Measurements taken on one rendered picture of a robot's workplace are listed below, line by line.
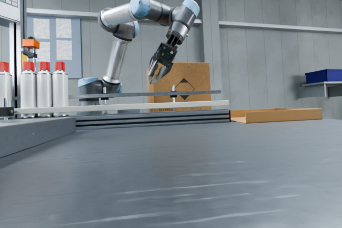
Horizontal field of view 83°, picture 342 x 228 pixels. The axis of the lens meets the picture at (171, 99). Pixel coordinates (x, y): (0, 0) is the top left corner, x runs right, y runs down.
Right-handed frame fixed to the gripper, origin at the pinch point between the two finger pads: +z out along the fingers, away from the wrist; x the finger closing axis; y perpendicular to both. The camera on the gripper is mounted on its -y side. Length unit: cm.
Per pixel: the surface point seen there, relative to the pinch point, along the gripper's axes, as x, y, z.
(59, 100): -26.1, 2.2, 22.5
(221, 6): 37, -262, -220
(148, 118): 5.8, 5.6, 13.4
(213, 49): 57, -241, -132
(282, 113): 46.8, 13.1, -10.5
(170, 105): 10.7, 4.4, 5.1
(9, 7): -66, -9, 0
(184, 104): 15.3, 4.4, 2.4
